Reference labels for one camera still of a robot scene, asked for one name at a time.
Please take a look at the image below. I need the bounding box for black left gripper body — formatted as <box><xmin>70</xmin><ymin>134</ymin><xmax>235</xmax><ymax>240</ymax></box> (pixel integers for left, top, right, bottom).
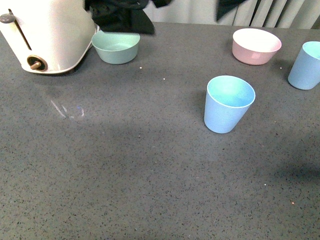
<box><xmin>84</xmin><ymin>0</ymin><xmax>173</xmax><ymax>35</ymax></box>

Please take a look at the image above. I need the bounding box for green bowl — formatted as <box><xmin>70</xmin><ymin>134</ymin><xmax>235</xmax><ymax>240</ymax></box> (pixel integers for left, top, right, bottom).
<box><xmin>91</xmin><ymin>30</ymin><xmax>141</xmax><ymax>65</ymax></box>

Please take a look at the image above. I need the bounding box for grey curtain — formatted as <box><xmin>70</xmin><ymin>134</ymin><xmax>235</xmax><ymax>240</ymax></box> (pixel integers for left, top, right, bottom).
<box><xmin>144</xmin><ymin>0</ymin><xmax>320</xmax><ymax>29</ymax></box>

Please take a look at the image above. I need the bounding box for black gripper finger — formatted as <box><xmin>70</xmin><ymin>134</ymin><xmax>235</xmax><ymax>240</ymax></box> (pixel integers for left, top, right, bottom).
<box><xmin>216</xmin><ymin>0</ymin><xmax>246</xmax><ymax>21</ymax></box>

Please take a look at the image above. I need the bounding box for blue cup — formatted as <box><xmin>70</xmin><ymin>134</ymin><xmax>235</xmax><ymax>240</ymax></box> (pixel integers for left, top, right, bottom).
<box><xmin>204</xmin><ymin>75</ymin><xmax>256</xmax><ymax>134</ymax></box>
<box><xmin>287</xmin><ymin>41</ymin><xmax>320</xmax><ymax>90</ymax></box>

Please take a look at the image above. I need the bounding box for pink bowl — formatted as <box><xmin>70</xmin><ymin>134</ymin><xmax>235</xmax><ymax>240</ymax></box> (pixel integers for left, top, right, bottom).
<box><xmin>232</xmin><ymin>28</ymin><xmax>282</xmax><ymax>66</ymax></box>

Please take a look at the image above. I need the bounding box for white toaster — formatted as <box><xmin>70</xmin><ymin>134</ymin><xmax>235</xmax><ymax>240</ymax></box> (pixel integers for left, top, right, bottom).
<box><xmin>0</xmin><ymin>0</ymin><xmax>100</xmax><ymax>74</ymax></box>

